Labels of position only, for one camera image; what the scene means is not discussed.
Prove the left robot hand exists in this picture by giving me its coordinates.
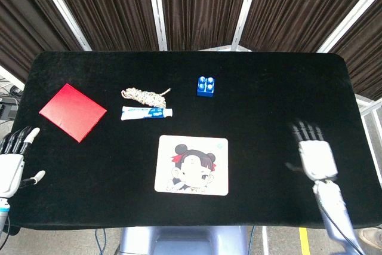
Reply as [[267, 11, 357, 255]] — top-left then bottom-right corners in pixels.
[[0, 126, 46, 199]]

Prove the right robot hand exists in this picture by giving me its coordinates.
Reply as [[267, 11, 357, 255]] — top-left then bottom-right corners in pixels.
[[285, 121, 340, 182]]

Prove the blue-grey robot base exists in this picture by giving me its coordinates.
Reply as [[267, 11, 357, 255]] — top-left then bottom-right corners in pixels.
[[118, 226, 249, 255]]

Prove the cartoon girl mouse pad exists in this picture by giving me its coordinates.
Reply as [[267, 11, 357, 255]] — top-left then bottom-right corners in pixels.
[[154, 134, 230, 196]]

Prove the black velvet tablecloth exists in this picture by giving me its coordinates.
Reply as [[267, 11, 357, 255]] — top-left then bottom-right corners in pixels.
[[8, 50, 374, 231]]

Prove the red hardcover booklet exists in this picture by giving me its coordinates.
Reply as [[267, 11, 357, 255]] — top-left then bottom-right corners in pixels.
[[38, 83, 108, 143]]

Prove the brown shoe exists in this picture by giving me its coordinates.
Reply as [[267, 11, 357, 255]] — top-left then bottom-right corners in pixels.
[[359, 228, 382, 250]]

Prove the brown pleated curtain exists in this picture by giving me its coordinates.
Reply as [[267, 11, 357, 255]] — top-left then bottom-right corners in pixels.
[[329, 0, 382, 101], [239, 0, 382, 53], [0, 0, 84, 83], [158, 0, 254, 52], [46, 0, 159, 52]]

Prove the blue toy building block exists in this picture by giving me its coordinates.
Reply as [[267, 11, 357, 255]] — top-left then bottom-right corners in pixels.
[[196, 75, 216, 98]]

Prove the white blue toothpaste tube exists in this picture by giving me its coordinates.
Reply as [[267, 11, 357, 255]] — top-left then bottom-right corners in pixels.
[[121, 106, 174, 121]]

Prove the black device with cables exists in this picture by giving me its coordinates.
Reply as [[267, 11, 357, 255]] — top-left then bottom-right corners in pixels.
[[0, 77, 22, 122]]

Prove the white metal frame rack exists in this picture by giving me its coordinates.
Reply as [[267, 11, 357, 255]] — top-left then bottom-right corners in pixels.
[[356, 93, 382, 185]]

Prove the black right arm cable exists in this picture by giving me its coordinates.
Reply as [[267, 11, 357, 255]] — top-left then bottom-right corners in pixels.
[[319, 199, 366, 255]]

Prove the blue floor cable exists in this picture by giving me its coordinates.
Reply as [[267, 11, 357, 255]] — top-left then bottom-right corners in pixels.
[[249, 226, 258, 251], [94, 228, 107, 255]]

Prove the white frame post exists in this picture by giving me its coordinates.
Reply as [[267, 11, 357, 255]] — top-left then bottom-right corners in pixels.
[[145, 0, 168, 52], [316, 0, 382, 54], [32, 0, 93, 52], [231, 0, 263, 52]]

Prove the coiled beige rope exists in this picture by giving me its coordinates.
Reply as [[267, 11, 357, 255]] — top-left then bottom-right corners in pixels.
[[121, 87, 172, 108]]

